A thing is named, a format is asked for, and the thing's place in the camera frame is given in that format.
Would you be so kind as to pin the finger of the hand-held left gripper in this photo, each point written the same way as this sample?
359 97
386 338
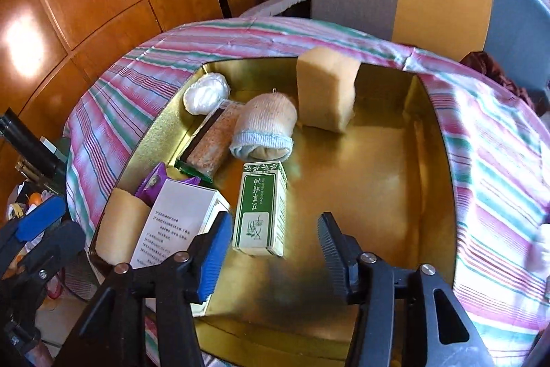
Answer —
60 242
38 216

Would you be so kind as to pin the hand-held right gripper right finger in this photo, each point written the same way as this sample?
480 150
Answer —
333 251

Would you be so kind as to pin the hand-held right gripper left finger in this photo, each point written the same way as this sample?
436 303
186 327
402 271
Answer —
212 259

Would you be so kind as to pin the white silver box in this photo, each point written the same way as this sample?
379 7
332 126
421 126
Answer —
172 225

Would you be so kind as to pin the yellow sponge block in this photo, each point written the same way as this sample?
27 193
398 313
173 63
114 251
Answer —
120 225
326 92

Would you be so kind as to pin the green carton box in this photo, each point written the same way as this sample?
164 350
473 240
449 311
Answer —
260 212

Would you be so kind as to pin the gold tray box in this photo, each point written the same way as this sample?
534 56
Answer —
378 186

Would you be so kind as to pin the purple snack packet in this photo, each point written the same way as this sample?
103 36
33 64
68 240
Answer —
152 184

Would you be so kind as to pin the grain bar packet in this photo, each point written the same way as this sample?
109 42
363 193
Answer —
210 147

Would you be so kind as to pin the white sock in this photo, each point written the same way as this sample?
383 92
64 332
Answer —
266 122

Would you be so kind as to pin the white plastic bag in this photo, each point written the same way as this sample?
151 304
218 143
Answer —
206 94

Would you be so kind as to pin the black cylindrical object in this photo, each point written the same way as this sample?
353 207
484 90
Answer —
25 139

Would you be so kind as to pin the dark red cloth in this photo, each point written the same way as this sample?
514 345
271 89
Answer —
490 68

